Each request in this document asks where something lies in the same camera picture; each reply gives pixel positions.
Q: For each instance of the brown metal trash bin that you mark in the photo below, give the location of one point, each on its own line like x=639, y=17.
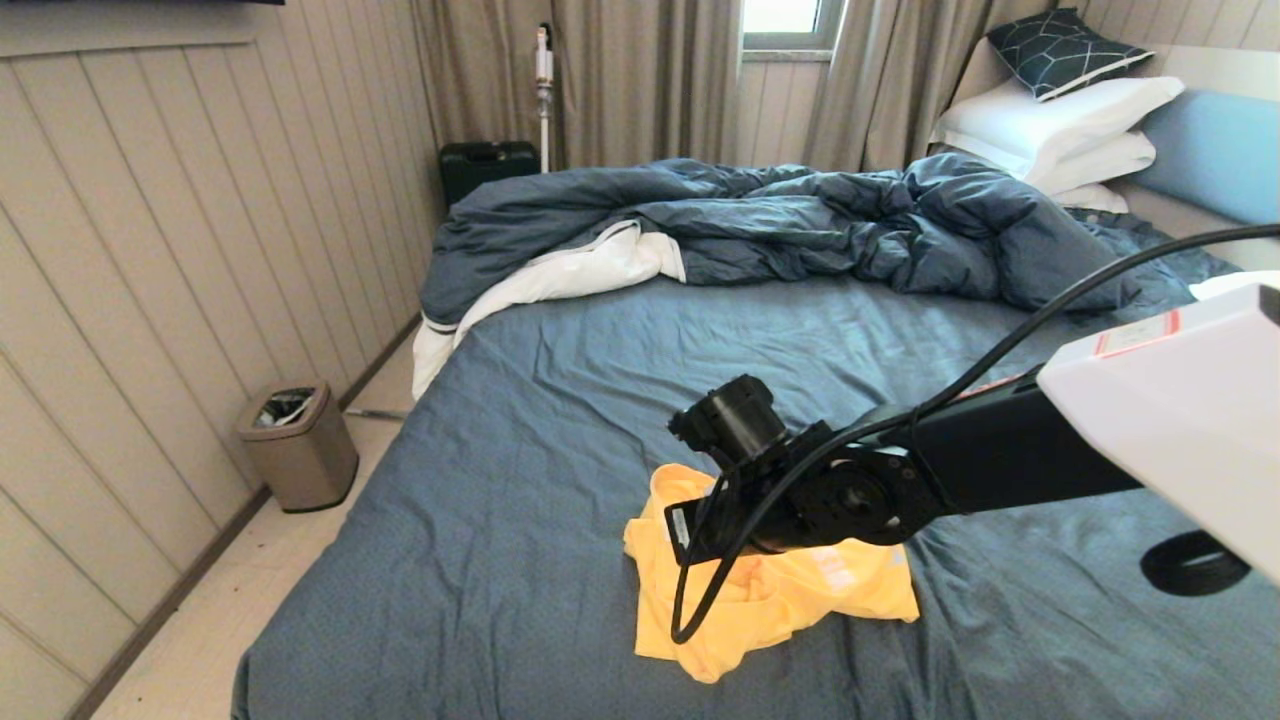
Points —
x=300, y=460

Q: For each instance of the dark blue bed sheet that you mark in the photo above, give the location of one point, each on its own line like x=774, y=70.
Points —
x=500, y=500

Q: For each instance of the light blue headboard pad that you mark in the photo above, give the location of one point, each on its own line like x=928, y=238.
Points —
x=1220, y=157

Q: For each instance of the large white pillow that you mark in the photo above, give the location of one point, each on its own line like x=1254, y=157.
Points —
x=1050, y=117

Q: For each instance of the crumpled dark blue duvet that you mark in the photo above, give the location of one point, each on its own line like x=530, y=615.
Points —
x=800, y=217

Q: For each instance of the dark green hard case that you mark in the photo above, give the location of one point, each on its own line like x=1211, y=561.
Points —
x=485, y=168

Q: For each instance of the wide beige curtain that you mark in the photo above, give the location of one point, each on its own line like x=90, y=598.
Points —
x=640, y=80

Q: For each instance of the white stick vacuum cleaner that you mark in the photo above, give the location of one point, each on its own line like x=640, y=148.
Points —
x=544, y=88

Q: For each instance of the small white pillow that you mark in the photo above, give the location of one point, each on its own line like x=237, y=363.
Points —
x=1092, y=198

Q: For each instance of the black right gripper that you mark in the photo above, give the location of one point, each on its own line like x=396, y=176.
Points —
x=740, y=525

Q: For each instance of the dark geometric pattern cushion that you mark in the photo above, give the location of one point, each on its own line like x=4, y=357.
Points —
x=1065, y=52

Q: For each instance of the narrow beige curtain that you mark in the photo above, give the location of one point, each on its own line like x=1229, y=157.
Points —
x=880, y=80

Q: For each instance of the window with grey frame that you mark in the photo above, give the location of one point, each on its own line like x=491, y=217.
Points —
x=780, y=15

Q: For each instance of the white duvet lining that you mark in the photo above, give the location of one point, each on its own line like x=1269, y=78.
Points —
x=560, y=278

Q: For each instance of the yellow t-shirt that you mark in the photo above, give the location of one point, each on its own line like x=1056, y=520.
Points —
x=780, y=595

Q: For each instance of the flat white pillow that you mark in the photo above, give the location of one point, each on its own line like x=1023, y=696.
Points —
x=1100, y=162

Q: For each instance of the thin metal rod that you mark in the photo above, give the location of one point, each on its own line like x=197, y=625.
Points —
x=375, y=413

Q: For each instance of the beige headboard frame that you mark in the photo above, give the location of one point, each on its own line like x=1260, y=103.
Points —
x=1220, y=68

